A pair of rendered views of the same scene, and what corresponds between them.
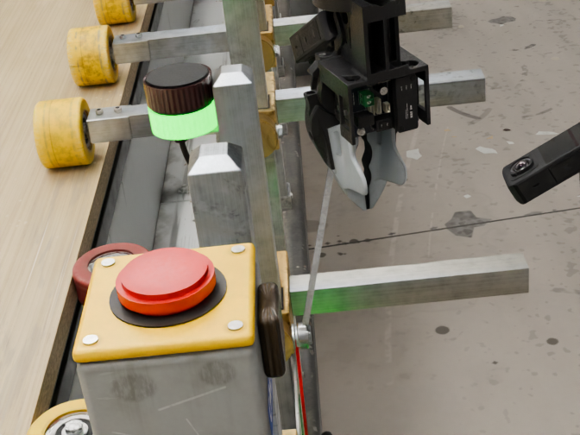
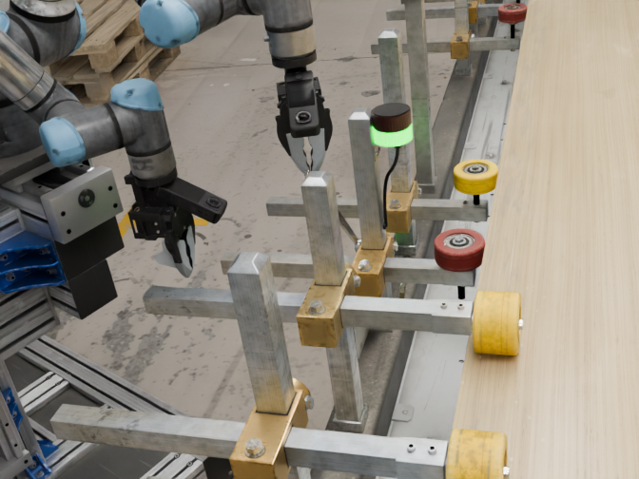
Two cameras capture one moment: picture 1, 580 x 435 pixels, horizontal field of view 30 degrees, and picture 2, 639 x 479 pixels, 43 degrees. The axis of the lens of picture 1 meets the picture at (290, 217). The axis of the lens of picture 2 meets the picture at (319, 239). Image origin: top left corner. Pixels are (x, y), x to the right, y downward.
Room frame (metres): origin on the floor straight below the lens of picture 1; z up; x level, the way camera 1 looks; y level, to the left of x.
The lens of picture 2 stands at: (2.03, 0.30, 1.59)
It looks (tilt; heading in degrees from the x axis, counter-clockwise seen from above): 31 degrees down; 197
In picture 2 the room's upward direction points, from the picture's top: 8 degrees counter-clockwise
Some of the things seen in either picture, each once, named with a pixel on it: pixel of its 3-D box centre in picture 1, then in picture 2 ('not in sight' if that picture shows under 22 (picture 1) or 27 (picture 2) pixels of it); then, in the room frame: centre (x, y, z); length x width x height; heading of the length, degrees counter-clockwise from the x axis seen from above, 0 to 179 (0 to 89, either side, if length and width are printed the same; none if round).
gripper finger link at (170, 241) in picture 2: not in sight; (174, 239); (0.93, -0.30, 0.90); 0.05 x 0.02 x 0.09; 178
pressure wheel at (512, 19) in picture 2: not in sight; (513, 25); (-0.33, 0.22, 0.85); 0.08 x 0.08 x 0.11
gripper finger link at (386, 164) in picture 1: (387, 165); (298, 149); (0.83, -0.09, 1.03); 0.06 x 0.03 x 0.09; 18
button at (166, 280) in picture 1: (167, 287); not in sight; (0.37, 0.05, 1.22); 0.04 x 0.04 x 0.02
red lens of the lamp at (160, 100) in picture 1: (179, 87); (391, 117); (0.88, 0.08, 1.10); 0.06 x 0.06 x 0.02
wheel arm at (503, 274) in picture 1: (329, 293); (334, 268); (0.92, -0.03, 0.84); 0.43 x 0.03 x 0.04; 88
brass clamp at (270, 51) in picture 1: (255, 39); (274, 432); (1.40, 0.02, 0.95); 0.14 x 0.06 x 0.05; 178
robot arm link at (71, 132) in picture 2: not in sight; (77, 133); (0.96, -0.41, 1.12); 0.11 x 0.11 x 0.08; 44
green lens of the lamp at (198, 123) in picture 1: (183, 113); (393, 131); (0.88, 0.08, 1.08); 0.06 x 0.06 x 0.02
